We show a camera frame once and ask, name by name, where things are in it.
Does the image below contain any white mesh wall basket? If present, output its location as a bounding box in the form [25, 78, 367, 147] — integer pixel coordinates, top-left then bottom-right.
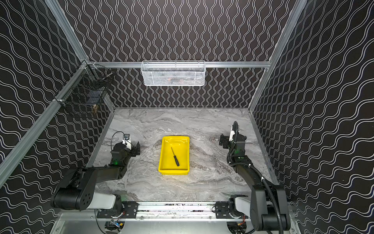
[141, 60, 206, 86]

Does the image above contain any black wire wall basket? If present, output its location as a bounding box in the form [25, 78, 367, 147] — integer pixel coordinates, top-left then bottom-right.
[56, 60, 114, 120]

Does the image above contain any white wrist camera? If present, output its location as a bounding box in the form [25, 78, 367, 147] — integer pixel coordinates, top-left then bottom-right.
[122, 134, 131, 148]
[229, 121, 239, 142]

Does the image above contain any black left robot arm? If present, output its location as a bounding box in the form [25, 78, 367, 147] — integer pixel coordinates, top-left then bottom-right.
[51, 142, 140, 211]

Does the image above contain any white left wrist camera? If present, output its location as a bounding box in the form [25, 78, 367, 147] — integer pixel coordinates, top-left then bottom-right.
[122, 134, 131, 148]

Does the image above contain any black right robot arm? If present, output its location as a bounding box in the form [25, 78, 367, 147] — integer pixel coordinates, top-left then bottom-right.
[219, 134, 291, 234]

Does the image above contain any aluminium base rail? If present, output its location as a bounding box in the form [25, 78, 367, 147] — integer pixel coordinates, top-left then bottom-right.
[58, 200, 296, 221]

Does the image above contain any black screwdriver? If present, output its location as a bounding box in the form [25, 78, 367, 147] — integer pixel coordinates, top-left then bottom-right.
[171, 147, 180, 167]

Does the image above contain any yellow plastic bin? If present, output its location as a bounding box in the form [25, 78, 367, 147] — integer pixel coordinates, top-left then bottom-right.
[158, 136, 190, 176]

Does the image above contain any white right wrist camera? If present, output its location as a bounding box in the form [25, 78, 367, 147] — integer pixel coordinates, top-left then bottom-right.
[229, 121, 239, 142]

